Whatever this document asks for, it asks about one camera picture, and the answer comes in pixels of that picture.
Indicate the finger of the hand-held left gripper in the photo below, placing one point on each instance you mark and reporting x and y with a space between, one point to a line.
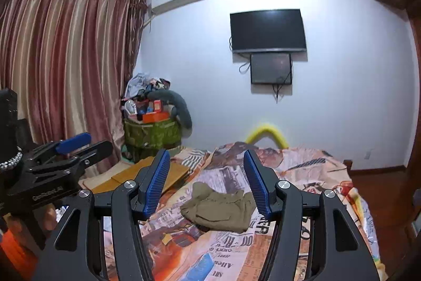
74 141
98 149

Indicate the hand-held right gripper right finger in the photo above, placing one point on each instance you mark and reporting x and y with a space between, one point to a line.
256 182

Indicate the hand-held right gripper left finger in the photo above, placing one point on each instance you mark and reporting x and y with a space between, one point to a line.
158 182

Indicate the olive green pants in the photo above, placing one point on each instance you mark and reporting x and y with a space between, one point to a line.
217 208

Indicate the person's left forearm orange sleeve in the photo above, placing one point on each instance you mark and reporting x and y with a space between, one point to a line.
16 254

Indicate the person's left hand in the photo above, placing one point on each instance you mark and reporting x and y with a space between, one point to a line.
49 217

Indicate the beige bedside table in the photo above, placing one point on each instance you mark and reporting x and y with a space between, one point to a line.
95 180

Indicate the printed newspaper pattern blanket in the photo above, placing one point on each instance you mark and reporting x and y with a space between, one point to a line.
296 175

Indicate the green patterned storage bag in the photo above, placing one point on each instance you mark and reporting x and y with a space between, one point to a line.
151 134

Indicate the yellow plush toy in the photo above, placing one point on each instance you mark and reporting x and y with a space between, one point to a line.
266 129

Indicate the orange box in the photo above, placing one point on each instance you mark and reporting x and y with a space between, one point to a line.
154 117

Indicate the small red box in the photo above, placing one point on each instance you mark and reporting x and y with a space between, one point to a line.
157 106

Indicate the grey plush pillow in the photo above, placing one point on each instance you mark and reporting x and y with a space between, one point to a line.
182 110

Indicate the pile of clothes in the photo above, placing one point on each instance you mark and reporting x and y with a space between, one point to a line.
138 83

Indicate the striped pink curtain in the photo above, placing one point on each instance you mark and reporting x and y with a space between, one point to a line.
65 54

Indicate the small black wall monitor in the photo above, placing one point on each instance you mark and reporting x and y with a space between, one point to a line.
271 69

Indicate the white wall socket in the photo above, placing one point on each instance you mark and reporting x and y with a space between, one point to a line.
368 154

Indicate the black wall television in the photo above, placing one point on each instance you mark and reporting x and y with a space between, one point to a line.
268 31

